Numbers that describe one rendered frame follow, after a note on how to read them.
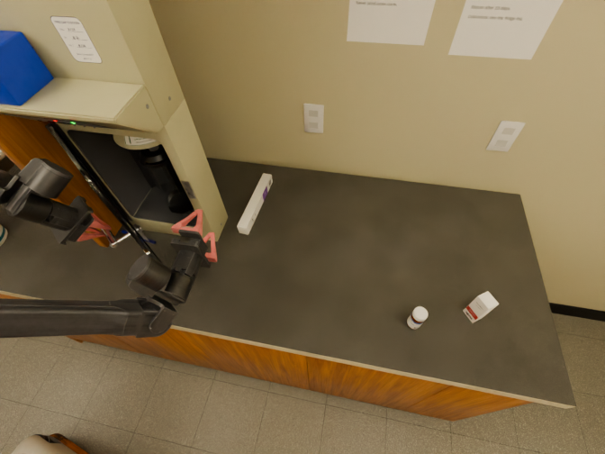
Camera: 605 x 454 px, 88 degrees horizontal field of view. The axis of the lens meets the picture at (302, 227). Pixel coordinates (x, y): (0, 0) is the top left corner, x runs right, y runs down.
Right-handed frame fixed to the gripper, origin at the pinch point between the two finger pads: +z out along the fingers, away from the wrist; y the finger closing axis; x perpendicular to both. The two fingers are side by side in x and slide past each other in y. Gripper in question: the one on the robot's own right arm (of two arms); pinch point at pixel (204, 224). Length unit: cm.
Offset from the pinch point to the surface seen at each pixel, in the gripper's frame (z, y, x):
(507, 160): 53, -19, -86
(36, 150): 8.1, 11.9, 45.0
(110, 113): 2.4, 29.5, 9.3
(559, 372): -12, -30, -93
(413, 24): 54, 23, -45
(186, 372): -20, -120, 43
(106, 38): 12.4, 37.6, 10.9
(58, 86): 9.3, 29.8, 24.9
